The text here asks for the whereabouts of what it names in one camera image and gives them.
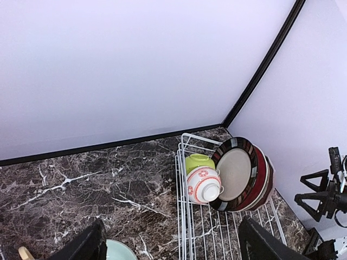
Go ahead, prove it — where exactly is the black striped rim plate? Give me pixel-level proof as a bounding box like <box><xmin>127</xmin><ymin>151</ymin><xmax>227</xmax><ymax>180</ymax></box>
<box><xmin>210</xmin><ymin>137</ymin><xmax>258</xmax><ymax>211</ymax></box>

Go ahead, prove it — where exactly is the yellow ceramic cup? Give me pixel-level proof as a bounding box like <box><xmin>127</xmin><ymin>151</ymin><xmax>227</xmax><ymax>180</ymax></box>
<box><xmin>18</xmin><ymin>246</ymin><xmax>35</xmax><ymax>260</ymax></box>

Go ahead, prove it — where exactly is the white wire dish rack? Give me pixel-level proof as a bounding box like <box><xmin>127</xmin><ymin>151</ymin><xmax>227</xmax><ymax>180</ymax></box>
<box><xmin>175</xmin><ymin>133</ymin><xmax>287</xmax><ymax>259</ymax></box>

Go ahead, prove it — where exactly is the grey white plate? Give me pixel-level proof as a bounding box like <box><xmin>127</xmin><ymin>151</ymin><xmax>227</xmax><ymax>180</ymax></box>
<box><xmin>252</xmin><ymin>156</ymin><xmax>275</xmax><ymax>211</ymax></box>

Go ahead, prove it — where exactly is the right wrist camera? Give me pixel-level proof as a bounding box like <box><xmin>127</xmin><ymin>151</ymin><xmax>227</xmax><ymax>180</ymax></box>
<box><xmin>329</xmin><ymin>147</ymin><xmax>346</xmax><ymax>193</ymax></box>

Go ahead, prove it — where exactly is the light teal ceramic bowl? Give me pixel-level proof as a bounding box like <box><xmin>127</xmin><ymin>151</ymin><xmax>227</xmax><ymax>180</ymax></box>
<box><xmin>106</xmin><ymin>239</ymin><xmax>138</xmax><ymax>260</ymax></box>

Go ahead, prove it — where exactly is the black right frame post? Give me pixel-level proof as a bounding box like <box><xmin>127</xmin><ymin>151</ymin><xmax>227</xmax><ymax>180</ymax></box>
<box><xmin>220</xmin><ymin>0</ymin><xmax>306</xmax><ymax>132</ymax></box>

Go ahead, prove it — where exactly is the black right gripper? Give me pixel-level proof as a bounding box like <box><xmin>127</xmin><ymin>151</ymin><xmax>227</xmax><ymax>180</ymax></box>
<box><xmin>294</xmin><ymin>169</ymin><xmax>346</xmax><ymax>222</ymax></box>

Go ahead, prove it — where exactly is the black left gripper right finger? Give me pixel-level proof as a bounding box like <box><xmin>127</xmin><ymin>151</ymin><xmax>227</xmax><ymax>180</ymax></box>
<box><xmin>238</xmin><ymin>216</ymin><xmax>308</xmax><ymax>260</ymax></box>

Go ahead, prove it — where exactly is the white red patterned bowl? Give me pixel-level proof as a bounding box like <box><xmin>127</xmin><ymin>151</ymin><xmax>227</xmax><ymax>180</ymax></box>
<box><xmin>187</xmin><ymin>166</ymin><xmax>224</xmax><ymax>204</ymax></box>

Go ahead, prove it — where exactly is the dark red plate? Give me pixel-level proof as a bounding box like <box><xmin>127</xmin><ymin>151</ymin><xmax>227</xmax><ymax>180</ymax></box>
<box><xmin>228</xmin><ymin>146</ymin><xmax>268</xmax><ymax>212</ymax></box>

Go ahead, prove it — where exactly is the lime green bowl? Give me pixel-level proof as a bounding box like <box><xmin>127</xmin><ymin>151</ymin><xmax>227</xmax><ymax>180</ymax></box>
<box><xmin>185</xmin><ymin>154</ymin><xmax>216</xmax><ymax>175</ymax></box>

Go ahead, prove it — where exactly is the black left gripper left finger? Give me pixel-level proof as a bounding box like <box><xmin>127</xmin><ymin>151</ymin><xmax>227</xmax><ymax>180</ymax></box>
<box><xmin>48</xmin><ymin>219</ymin><xmax>107</xmax><ymax>260</ymax></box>

